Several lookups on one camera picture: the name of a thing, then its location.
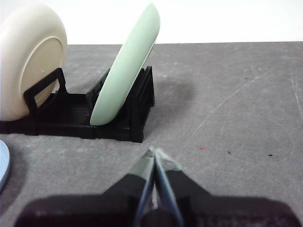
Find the black plate rack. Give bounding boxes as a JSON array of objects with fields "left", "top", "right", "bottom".
[{"left": 0, "top": 65, "right": 156, "bottom": 143}]

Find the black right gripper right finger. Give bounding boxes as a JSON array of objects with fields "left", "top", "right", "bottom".
[{"left": 155, "top": 148, "right": 299, "bottom": 227}]

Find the cream white plate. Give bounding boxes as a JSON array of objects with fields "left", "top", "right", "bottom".
[{"left": 0, "top": 2, "right": 68, "bottom": 122}]

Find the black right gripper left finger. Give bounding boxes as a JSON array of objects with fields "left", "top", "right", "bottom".
[{"left": 14, "top": 146, "right": 155, "bottom": 227}]

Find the blue plate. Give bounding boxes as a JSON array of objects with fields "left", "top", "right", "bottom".
[{"left": 0, "top": 140, "right": 10, "bottom": 193}]

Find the green plate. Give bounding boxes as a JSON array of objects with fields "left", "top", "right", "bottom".
[{"left": 90, "top": 2, "right": 161, "bottom": 126}]

